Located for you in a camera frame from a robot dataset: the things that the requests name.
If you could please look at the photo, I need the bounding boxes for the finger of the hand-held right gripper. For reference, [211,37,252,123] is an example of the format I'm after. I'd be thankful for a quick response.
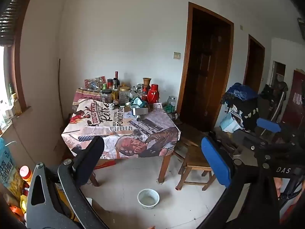
[256,117,286,139]
[243,135,271,159]

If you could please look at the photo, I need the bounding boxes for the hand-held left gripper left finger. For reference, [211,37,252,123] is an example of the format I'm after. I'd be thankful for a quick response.
[26,135,110,229]

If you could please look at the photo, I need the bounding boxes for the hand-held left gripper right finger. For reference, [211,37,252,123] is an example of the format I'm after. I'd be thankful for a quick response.
[198,135,280,229]

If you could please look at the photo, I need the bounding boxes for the red cardboard box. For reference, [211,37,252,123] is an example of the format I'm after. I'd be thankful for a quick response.
[94,159,116,170]

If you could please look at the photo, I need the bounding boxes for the wooden stool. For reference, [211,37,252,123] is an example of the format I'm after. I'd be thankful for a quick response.
[176,123,210,148]
[173,143,216,191]

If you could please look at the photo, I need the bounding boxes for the black bag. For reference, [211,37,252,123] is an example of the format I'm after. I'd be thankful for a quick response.
[235,98,260,130]

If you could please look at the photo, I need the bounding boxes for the hanging dark jackets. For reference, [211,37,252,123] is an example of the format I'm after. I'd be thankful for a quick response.
[261,81,289,120]

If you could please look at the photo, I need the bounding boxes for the light blue cloth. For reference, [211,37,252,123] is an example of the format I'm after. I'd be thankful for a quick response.
[220,113,241,133]

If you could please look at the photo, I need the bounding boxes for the red door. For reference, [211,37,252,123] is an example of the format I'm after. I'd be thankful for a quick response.
[281,70,305,129]

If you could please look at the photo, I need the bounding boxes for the blue patterned cloth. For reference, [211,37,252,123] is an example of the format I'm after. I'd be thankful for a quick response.
[225,83,259,103]

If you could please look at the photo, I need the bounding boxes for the printed tablecloth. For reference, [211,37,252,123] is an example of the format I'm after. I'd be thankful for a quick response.
[61,88,180,160]

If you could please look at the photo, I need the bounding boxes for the person's orange clothing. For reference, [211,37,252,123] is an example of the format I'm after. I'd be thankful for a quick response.
[280,205,298,227]

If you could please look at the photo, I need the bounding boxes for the pink paper bag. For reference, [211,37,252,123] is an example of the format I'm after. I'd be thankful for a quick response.
[73,88,102,105]

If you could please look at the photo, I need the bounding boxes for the dark wooden door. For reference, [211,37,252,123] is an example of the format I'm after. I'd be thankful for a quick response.
[180,2,234,133]
[243,35,266,93]

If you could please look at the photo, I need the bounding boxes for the clear jar black lid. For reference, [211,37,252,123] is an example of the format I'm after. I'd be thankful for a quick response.
[101,89,113,103]

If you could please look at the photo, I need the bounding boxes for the grey metal box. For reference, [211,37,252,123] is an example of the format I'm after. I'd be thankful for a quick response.
[132,107,148,116]

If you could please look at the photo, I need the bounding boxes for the brown bottle yellow label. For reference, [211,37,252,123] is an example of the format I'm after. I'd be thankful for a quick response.
[112,77,119,100]

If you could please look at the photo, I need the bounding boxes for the clear jar gold lid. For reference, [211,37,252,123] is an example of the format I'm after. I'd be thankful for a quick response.
[119,86,131,105]

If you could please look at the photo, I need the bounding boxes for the orange bottle white cap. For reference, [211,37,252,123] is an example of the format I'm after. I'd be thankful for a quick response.
[19,166,32,186]

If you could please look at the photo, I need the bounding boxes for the clear bag of nuts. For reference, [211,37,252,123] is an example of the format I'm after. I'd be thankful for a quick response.
[84,76,106,90]

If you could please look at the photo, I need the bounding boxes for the teal crumpled bag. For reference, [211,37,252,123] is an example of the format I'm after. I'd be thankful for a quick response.
[130,97,148,108]

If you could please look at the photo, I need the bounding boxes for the red thermos flask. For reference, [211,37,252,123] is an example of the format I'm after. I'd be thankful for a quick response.
[147,84,160,104]

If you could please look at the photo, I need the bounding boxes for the blue printed bag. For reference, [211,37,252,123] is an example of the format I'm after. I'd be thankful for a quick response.
[0,137,18,191]

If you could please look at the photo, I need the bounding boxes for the yellow oil bottle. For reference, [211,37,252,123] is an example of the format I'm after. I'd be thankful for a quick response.
[11,93,22,116]

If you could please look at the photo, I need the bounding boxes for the brown window frame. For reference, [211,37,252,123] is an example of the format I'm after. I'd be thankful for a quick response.
[0,0,40,134]

